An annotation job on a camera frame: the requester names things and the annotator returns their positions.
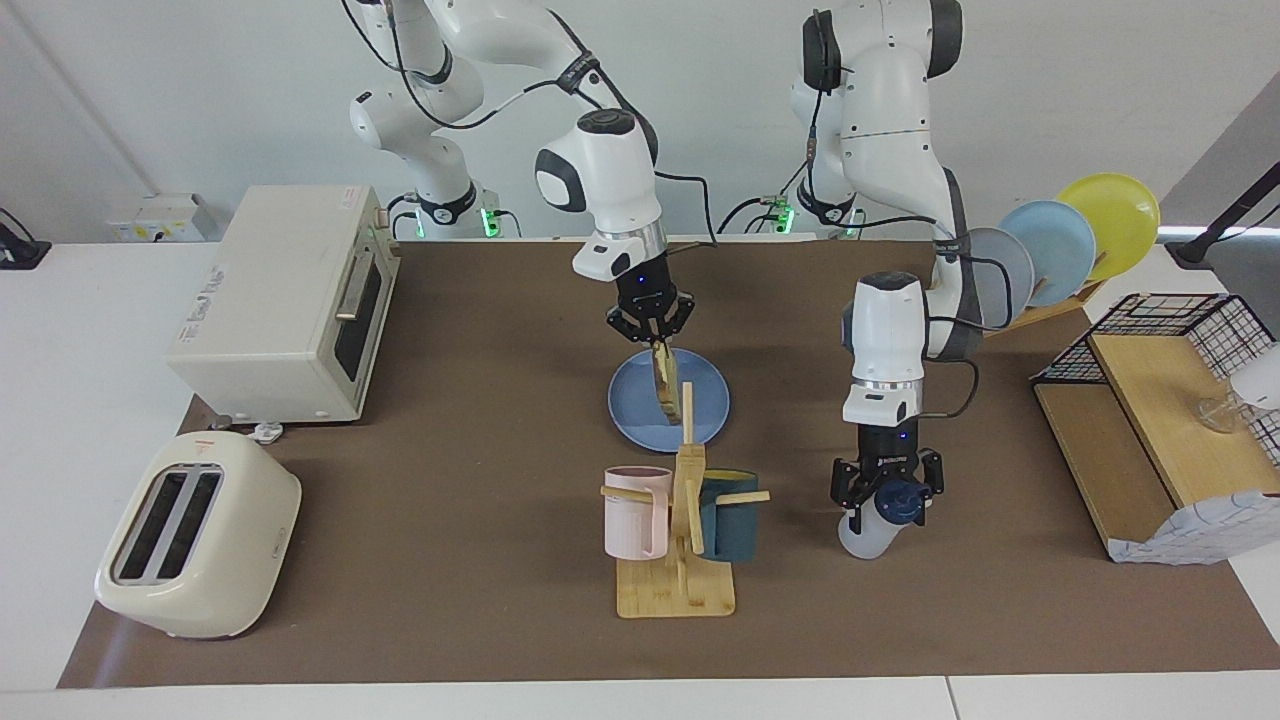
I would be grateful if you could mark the blue round plate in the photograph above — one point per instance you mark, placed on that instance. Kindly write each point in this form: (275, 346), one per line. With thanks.
(710, 400)

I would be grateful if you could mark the wooden plate rack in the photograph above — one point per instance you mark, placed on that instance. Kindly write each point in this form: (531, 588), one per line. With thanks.
(1060, 300)

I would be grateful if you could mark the light blue plate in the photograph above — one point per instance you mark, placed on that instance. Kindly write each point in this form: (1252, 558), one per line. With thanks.
(1065, 250)

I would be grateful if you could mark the yellow plate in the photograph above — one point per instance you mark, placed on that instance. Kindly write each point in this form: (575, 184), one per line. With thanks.
(1120, 215)

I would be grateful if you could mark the white toaster oven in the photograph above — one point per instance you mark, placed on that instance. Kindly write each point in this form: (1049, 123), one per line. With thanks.
(260, 330)

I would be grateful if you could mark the white power socket box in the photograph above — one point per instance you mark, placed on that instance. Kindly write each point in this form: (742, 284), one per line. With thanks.
(160, 215)

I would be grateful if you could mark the slice of bread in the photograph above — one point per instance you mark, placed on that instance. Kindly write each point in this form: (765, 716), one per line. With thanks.
(666, 385)

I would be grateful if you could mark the pink ribbed mug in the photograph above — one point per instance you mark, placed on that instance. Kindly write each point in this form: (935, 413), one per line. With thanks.
(632, 520)

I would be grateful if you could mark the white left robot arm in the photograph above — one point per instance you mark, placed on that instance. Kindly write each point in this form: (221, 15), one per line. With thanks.
(890, 150)

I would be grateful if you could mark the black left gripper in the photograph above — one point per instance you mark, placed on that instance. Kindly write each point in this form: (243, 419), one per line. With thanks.
(888, 455)

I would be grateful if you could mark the pale grey plate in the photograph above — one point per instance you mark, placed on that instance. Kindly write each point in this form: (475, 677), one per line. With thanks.
(1005, 260)

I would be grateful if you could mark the cream two-slot toaster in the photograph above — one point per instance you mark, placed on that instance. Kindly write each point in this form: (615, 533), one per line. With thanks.
(220, 560)

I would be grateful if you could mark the black clamp base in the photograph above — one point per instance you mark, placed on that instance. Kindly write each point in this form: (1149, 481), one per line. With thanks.
(20, 250)

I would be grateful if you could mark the dark teal mug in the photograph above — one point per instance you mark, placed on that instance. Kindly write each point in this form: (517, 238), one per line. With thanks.
(735, 525)

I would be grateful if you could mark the wooden shelf box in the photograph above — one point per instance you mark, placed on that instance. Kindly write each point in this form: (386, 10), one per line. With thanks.
(1160, 410)

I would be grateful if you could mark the wooden mug tree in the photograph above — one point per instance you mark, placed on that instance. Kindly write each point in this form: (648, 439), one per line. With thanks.
(675, 595)

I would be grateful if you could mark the seasoning bottle navy cap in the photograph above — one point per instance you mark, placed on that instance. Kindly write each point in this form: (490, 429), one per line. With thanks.
(895, 500)

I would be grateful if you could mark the brown table mat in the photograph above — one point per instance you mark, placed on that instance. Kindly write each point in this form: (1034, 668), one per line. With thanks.
(450, 560)

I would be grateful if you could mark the white power plug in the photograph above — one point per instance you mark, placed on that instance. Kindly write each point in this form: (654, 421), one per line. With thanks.
(266, 432)

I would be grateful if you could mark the clear glass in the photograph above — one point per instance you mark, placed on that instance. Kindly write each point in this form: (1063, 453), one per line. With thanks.
(1218, 412)

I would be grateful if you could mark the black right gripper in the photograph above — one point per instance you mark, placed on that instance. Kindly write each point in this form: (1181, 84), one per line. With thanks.
(648, 285)

